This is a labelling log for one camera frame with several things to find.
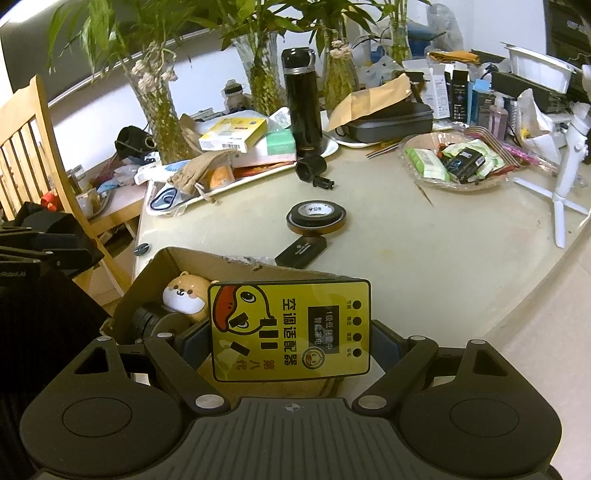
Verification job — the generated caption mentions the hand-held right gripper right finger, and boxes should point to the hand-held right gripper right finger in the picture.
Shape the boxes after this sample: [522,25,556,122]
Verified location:
[353,320,541,416]

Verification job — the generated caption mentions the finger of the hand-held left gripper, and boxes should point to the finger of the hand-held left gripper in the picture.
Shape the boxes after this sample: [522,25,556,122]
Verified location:
[0,228,105,278]

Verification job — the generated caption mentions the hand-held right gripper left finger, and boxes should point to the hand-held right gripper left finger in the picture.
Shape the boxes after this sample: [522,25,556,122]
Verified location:
[55,318,232,416]

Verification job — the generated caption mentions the shiba dog plush toy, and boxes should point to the shiba dog plush toy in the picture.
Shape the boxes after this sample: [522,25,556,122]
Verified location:
[161,271,213,324]

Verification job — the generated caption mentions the brown cardboard box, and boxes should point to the brown cardboard box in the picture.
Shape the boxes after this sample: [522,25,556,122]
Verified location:
[99,246,372,400]

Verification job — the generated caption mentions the yellow duck-print device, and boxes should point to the yellow duck-print device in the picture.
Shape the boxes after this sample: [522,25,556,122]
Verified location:
[207,278,372,383]

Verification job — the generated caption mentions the small black box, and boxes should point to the small black box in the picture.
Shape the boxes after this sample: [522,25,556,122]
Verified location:
[274,235,329,269]

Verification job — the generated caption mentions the black tape roll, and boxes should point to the black tape roll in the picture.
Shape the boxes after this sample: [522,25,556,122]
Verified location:
[285,200,348,236]

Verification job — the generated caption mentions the wooden side table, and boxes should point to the wooden side table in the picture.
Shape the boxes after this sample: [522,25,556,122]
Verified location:
[69,157,148,245]

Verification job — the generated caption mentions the blue goggles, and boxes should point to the blue goggles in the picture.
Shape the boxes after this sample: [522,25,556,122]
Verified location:
[151,186,180,209]

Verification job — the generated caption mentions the white tube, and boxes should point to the white tube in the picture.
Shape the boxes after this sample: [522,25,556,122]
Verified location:
[134,159,191,186]

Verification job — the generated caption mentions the wooden chair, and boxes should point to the wooden chair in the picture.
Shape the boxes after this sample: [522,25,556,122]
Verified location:
[0,76,134,308]

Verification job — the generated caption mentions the thin wooden skewer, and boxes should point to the thin wooden skewer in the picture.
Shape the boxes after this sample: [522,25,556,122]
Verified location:
[412,179,435,207]

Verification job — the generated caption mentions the orange packet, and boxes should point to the orange packet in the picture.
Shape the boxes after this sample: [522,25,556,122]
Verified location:
[209,164,235,188]

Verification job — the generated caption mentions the glass vase with dried flowers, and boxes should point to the glass vase with dried flowers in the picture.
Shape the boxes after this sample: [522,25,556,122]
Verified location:
[46,0,197,163]

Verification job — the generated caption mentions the glass bowl of packets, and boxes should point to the glass bowl of packets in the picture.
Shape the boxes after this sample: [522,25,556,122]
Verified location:
[399,133,523,191]

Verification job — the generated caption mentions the red booklet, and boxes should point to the red booklet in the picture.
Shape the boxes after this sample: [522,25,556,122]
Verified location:
[233,159,297,179]

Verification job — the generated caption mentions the green packet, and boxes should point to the green packet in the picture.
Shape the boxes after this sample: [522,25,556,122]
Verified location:
[404,148,451,182]

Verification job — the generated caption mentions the pair of wooden chopsticks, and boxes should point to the pair of wooden chopsticks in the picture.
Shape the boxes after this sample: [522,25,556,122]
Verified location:
[366,140,403,161]

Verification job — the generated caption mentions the black packet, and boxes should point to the black packet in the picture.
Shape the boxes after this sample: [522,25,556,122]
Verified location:
[443,148,485,178]

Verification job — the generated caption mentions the white plate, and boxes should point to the white plate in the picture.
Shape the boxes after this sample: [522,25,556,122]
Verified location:
[323,131,386,149]

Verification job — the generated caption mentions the white tray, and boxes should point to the white tray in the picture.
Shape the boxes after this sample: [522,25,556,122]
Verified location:
[143,134,340,217]

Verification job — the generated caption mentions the yellow and white box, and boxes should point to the yellow and white box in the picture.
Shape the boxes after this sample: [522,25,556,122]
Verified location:
[198,116,269,153]

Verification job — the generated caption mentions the green tissue pack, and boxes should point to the green tissue pack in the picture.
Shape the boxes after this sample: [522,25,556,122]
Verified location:
[256,128,297,156]

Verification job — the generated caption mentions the black zip case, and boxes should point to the black zip case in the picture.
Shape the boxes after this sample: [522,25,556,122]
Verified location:
[339,102,435,144]

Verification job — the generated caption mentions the pink straw pack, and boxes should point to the pink straw pack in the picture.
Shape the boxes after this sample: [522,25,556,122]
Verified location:
[501,141,557,168]

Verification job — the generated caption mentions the brown paper envelope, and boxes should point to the brown paper envelope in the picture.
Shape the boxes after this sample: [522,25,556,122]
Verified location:
[325,73,413,132]

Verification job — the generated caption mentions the pink liquid bottle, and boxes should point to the pink liquid bottle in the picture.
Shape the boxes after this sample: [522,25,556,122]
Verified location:
[488,95,509,139]

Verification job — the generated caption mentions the black thermos bottle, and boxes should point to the black thermos bottle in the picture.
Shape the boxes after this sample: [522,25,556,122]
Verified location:
[281,47,324,158]

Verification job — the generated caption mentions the white gimbal tripod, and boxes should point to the white gimbal tripod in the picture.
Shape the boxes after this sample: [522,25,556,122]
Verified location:
[512,65,591,248]

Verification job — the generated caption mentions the row of product boxes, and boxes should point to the row of product boxes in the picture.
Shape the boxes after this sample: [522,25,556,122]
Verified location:
[406,60,497,126]

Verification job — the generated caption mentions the glass vase with bamboo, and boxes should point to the glass vase with bamboo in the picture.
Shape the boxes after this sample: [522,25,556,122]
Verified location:
[210,0,284,116]
[295,0,370,112]
[385,0,414,63]

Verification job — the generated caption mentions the white plastic bag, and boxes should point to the white plastic bag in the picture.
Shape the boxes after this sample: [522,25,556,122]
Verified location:
[514,88,566,155]

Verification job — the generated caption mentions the brown folded cloth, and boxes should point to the brown folded cloth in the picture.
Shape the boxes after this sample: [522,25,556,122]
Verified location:
[427,50,481,65]

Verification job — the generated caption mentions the white plastic food container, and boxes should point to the white plastic food container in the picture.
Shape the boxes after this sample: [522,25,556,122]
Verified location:
[502,41,581,94]

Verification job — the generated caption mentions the black cabinet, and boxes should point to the black cabinet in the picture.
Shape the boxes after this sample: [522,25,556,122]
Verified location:
[542,0,591,61]

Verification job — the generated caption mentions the brown drawstring pouch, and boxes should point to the brown drawstring pouch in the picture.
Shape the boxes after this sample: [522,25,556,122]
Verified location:
[167,148,237,202]

